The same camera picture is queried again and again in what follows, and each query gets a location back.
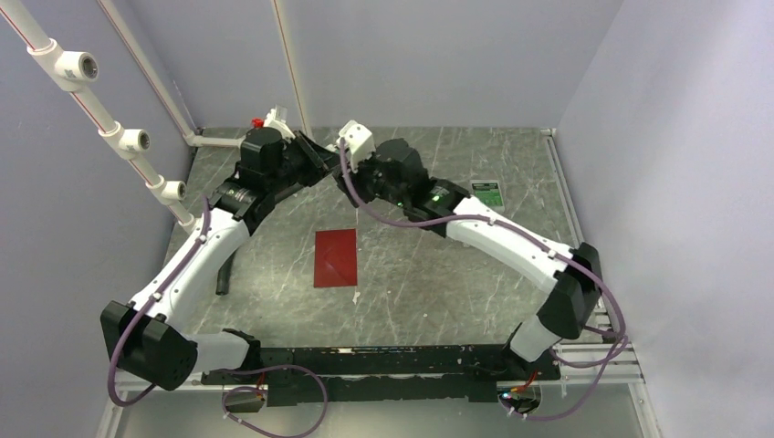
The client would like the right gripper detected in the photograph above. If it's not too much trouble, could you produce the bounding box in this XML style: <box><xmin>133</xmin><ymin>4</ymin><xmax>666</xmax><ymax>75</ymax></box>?
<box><xmin>334</xmin><ymin>146</ymin><xmax>410</xmax><ymax>209</ymax></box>

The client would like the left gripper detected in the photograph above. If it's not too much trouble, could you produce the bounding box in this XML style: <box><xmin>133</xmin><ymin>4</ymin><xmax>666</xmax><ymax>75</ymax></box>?
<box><xmin>267</xmin><ymin>130</ymin><xmax>346</xmax><ymax>194</ymax></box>

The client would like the red envelope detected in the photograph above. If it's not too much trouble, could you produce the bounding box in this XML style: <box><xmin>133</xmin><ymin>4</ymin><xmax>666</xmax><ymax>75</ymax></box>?
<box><xmin>313</xmin><ymin>228</ymin><xmax>358</xmax><ymax>288</ymax></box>

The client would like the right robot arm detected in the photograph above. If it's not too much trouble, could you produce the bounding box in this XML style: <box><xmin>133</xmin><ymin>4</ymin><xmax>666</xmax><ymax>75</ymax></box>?
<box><xmin>325</xmin><ymin>138</ymin><xmax>608</xmax><ymax>379</ymax></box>

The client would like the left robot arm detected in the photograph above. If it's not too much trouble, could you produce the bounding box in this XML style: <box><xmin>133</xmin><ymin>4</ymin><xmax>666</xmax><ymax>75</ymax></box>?
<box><xmin>100</xmin><ymin>127</ymin><xmax>340</xmax><ymax>406</ymax></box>

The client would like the green labelled plastic box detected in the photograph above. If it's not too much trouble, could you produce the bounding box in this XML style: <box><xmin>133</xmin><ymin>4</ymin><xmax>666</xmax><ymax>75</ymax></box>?
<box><xmin>470</xmin><ymin>180</ymin><xmax>506</xmax><ymax>213</ymax></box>

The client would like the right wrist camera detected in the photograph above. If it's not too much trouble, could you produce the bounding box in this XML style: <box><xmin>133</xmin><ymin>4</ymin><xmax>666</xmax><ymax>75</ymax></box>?
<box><xmin>337</xmin><ymin>120</ymin><xmax>375</xmax><ymax>172</ymax></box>

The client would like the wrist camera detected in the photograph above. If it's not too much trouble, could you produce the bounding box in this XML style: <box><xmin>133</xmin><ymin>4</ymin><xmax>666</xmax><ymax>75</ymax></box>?
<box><xmin>263</xmin><ymin>105</ymin><xmax>296</xmax><ymax>141</ymax></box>
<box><xmin>337</xmin><ymin>120</ymin><xmax>375</xmax><ymax>172</ymax></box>

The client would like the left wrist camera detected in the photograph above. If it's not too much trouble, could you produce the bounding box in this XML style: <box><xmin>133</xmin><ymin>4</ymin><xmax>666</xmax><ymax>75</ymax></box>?
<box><xmin>263</xmin><ymin>105</ymin><xmax>296</xmax><ymax>141</ymax></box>

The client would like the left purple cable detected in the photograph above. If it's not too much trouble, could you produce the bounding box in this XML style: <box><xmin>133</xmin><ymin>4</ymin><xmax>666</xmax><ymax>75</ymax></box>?
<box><xmin>107</xmin><ymin>196</ymin><xmax>330</xmax><ymax>438</ymax></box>

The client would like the purple cable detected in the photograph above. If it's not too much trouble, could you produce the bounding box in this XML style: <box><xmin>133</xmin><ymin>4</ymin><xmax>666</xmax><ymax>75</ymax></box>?
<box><xmin>107</xmin><ymin>196</ymin><xmax>330</xmax><ymax>438</ymax></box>
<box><xmin>337</xmin><ymin>137</ymin><xmax>630</xmax><ymax>423</ymax></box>

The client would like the black corrugated hose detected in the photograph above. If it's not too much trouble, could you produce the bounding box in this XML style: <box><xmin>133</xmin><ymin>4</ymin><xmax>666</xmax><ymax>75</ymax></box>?
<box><xmin>214</xmin><ymin>256</ymin><xmax>237</xmax><ymax>297</ymax></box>

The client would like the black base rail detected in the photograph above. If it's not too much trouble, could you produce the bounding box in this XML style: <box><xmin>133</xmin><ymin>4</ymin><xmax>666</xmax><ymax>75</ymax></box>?
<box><xmin>200</xmin><ymin>344</ymin><xmax>560</xmax><ymax>407</ymax></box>

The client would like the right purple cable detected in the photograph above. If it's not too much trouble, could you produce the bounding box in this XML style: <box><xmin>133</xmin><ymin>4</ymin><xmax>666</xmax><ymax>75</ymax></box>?
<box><xmin>337</xmin><ymin>137</ymin><xmax>630</xmax><ymax>423</ymax></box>

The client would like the white pvc pipe frame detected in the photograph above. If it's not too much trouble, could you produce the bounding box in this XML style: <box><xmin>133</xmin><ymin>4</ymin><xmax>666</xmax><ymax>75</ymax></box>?
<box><xmin>0</xmin><ymin>0</ymin><xmax>312</xmax><ymax>234</ymax></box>

